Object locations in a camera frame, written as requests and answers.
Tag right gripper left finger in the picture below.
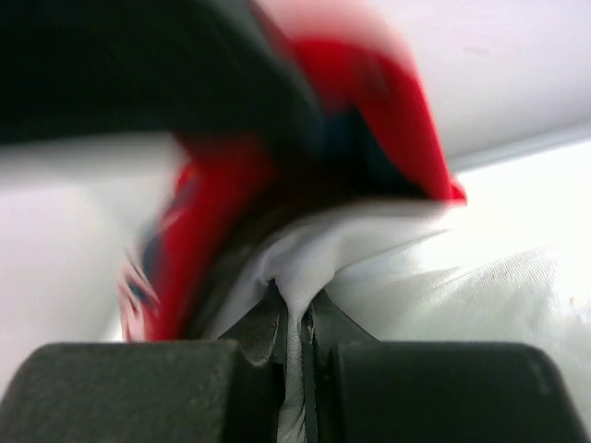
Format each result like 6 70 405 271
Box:
1 286 286 443

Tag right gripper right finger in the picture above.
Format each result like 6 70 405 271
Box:
301 293 586 443

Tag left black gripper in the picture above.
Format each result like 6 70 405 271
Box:
1 1 323 157

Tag red patterned pillowcase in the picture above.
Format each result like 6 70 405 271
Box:
118 1 465 341

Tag white pillow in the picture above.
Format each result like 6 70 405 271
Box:
209 202 590 422

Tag aluminium table frame rail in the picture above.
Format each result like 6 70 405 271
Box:
448 123 590 173

